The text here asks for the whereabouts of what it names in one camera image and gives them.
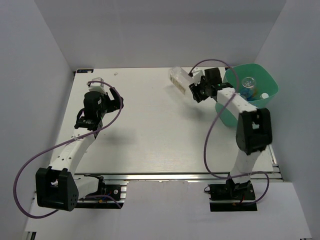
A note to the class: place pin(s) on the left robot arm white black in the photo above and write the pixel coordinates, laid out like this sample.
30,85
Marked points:
56,185

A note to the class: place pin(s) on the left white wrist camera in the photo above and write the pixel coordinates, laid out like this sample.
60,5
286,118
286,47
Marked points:
96,85

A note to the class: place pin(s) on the clear bottle dark blue label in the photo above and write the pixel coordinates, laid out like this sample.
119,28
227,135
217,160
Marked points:
248,84

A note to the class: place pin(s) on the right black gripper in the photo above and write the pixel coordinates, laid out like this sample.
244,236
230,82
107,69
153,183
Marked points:
194,89

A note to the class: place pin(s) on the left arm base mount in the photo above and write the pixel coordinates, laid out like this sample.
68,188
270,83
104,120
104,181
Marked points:
105,193

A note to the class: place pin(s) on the green plastic bin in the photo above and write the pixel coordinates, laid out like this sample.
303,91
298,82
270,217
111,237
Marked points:
265,84

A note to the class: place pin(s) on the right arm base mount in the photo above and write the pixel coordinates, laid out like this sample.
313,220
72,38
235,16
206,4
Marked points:
230,197

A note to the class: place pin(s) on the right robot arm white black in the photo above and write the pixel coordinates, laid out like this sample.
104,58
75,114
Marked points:
253,130

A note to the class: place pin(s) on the large clear square bottle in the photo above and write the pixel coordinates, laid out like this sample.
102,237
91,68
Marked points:
181,80

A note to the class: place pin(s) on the clear bottle blue green label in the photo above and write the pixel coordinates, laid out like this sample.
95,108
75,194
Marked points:
264,96

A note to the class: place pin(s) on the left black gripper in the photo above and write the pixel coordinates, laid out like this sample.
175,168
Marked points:
115,104

